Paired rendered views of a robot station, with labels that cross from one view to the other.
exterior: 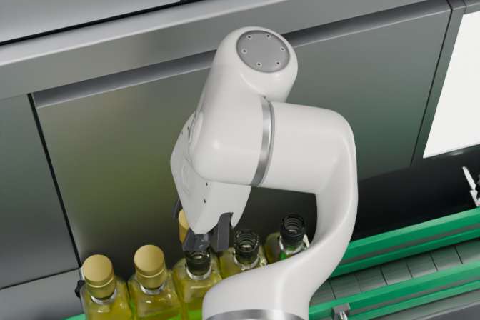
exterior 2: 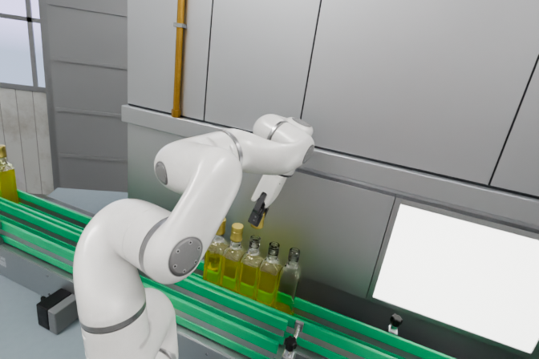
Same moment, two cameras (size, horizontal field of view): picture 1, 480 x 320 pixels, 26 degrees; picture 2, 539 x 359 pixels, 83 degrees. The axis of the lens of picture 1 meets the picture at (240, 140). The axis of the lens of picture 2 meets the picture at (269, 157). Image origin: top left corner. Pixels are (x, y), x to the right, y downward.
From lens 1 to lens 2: 0.71 m
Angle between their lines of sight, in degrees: 47
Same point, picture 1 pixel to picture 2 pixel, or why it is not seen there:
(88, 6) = not seen: hidden behind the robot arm
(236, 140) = (269, 118)
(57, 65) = not seen: hidden behind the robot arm
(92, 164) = (245, 199)
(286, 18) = (327, 163)
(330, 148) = (299, 136)
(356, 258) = (322, 322)
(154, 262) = (237, 227)
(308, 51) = (332, 185)
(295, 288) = (247, 139)
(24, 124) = not seen: hidden behind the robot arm
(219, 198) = (264, 181)
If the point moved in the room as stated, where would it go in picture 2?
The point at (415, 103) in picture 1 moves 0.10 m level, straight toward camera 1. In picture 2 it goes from (372, 252) to (350, 261)
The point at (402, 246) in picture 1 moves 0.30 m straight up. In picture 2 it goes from (346, 331) to (370, 240)
